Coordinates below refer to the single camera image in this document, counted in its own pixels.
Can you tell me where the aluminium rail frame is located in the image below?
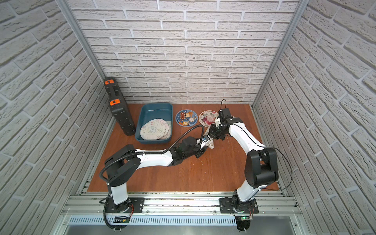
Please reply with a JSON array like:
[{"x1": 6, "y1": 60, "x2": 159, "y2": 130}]
[{"x1": 61, "y1": 191, "x2": 303, "y2": 226}]

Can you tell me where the blue cartoon animals coaster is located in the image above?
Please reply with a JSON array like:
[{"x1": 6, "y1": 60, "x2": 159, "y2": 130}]
[{"x1": 175, "y1": 109, "x2": 198, "y2": 127}]

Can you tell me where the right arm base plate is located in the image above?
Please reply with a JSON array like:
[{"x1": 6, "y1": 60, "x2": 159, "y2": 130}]
[{"x1": 219, "y1": 197, "x2": 259, "y2": 214}]

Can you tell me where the black orange tool case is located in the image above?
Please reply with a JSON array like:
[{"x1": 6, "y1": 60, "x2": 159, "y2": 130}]
[{"x1": 104, "y1": 77, "x2": 136, "y2": 136}]

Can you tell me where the white dog face coaster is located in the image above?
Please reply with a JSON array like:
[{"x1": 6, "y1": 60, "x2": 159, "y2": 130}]
[{"x1": 206, "y1": 139, "x2": 214, "y2": 149}]

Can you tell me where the floral pink coaster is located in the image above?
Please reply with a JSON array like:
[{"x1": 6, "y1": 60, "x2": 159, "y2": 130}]
[{"x1": 198, "y1": 110, "x2": 218, "y2": 127}]

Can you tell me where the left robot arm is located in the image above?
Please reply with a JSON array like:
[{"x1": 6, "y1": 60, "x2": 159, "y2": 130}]
[{"x1": 99, "y1": 135, "x2": 213, "y2": 207}]

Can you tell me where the white butterfly coaster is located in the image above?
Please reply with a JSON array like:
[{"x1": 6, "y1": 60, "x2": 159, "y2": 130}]
[{"x1": 140, "y1": 118, "x2": 169, "y2": 141}]

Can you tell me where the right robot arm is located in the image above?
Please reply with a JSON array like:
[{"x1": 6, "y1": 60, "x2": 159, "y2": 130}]
[{"x1": 209, "y1": 108, "x2": 279, "y2": 207}]

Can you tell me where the teal storage box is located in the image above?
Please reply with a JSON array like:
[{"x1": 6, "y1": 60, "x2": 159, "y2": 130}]
[{"x1": 135, "y1": 103, "x2": 173, "y2": 144}]

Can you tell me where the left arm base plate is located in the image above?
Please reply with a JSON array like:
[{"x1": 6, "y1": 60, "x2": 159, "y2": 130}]
[{"x1": 106, "y1": 197, "x2": 145, "y2": 213}]

